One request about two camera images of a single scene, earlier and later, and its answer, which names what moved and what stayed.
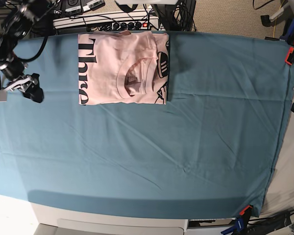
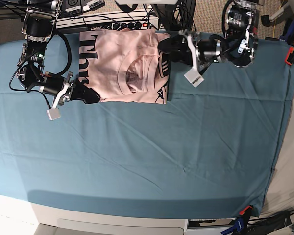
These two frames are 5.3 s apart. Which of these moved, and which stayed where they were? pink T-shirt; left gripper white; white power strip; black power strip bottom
Moved: left gripper white
Stayed: pink T-shirt; white power strip; black power strip bottom
